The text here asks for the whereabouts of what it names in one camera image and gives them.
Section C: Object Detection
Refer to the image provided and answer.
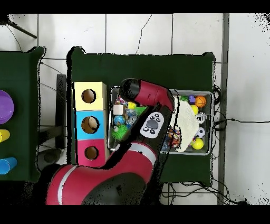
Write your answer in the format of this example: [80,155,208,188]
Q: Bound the green spiky ball with eyes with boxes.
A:
[111,124,129,142]

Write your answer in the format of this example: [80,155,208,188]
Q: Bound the wooden box with three holes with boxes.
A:
[73,81,109,169]

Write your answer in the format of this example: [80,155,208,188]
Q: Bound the clear mesh bin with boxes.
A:
[108,86,214,156]

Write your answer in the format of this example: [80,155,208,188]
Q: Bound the plain green spiky ball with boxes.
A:
[134,105,148,117]

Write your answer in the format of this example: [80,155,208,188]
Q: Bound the plain wooden block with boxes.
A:
[112,103,126,115]

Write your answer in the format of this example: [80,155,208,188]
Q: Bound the blue globe ball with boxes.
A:
[113,115,126,126]

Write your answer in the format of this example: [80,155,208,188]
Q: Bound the cream muslin cloth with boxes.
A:
[172,96,200,153]

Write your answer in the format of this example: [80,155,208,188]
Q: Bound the dark green tablecloth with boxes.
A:
[66,46,216,186]

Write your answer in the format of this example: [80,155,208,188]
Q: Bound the dark green side table cloth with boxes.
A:
[0,46,47,183]

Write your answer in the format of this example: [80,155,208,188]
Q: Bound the purple plate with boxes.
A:
[0,89,15,125]

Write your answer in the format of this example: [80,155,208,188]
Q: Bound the yellow cup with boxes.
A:
[0,129,11,143]

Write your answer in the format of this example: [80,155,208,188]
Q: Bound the blue cup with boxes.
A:
[0,157,18,175]

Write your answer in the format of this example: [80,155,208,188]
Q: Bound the black tripod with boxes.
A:
[0,14,38,40]

